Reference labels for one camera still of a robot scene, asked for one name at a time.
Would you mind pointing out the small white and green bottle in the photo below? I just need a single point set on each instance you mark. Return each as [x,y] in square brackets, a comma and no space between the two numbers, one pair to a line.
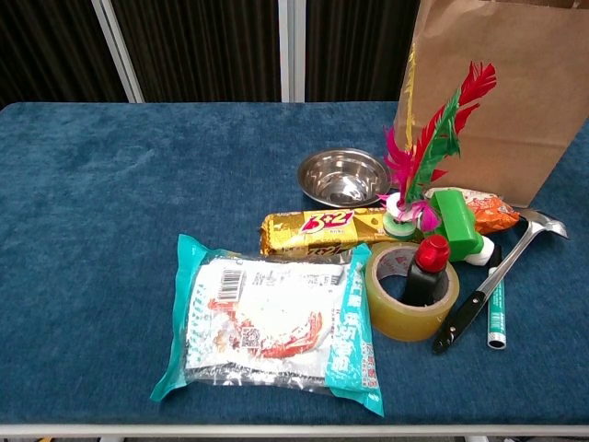
[483,253]

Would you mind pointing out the dark pleated curtain panel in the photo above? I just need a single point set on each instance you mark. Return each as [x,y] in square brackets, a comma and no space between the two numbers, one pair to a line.
[198,46]
[46,46]
[359,46]

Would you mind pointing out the green white marker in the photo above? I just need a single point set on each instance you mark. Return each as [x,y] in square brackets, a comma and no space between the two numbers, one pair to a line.
[497,317]

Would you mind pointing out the white partition frame post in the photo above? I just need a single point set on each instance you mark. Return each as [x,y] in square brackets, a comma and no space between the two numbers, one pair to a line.
[117,50]
[291,50]

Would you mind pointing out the orange snack packet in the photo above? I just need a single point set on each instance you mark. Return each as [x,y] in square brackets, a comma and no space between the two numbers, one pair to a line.
[494,214]

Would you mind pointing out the teal instant noodle packet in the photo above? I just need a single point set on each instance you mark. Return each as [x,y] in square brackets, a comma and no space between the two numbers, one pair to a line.
[267,313]

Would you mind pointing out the blue velvet tablecloth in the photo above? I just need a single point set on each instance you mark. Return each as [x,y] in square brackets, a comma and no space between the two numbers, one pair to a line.
[115,230]

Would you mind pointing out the green toy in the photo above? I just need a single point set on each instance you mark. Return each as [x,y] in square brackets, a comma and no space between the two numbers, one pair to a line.
[458,225]

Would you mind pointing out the colourful feather shuttlecock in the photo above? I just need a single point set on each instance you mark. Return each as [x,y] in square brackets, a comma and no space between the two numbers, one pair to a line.
[399,230]

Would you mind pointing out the stainless steel bowl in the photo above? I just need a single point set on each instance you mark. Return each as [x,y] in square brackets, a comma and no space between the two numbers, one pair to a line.
[340,179]

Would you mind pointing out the black bottle with red cap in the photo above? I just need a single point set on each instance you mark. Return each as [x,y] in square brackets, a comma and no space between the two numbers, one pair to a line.
[432,253]

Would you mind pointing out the brown tape roll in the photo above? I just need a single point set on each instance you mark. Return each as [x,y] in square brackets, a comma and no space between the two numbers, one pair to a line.
[400,322]

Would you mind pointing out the brown paper shopping bag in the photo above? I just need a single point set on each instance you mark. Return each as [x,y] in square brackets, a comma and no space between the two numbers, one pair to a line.
[515,92]

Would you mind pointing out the gold biscuit pack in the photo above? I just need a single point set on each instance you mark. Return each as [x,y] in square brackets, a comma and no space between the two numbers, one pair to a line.
[313,230]

